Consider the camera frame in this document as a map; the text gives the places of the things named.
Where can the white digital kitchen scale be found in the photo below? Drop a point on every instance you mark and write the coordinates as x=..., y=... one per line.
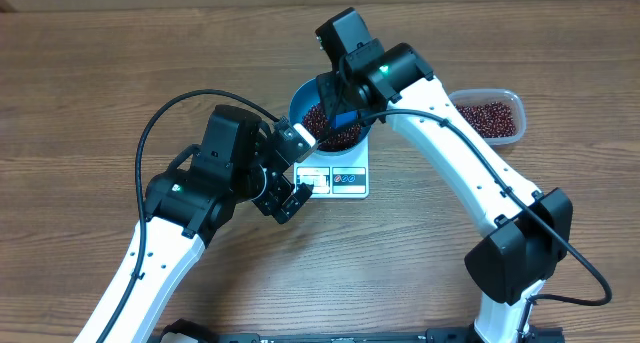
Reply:
x=336, y=175

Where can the teal metal bowl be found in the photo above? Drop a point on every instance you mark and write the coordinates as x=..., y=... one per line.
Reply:
x=306, y=108

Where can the red beans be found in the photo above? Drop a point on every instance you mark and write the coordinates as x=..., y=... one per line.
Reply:
x=493, y=120

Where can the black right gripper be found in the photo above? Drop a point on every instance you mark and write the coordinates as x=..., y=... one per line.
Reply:
x=340, y=106

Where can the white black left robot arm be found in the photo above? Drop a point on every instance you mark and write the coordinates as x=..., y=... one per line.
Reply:
x=241, y=158

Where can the blue plastic measuring scoop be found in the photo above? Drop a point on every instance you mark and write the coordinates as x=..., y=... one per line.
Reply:
x=343, y=119

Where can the clear plastic container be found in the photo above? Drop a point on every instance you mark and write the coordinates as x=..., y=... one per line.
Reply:
x=473, y=97

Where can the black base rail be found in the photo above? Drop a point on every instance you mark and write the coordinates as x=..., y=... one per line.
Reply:
x=187, y=331

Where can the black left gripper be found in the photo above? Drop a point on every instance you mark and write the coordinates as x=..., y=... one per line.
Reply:
x=274, y=202

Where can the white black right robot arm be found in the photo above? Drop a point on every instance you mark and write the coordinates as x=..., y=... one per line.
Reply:
x=524, y=231

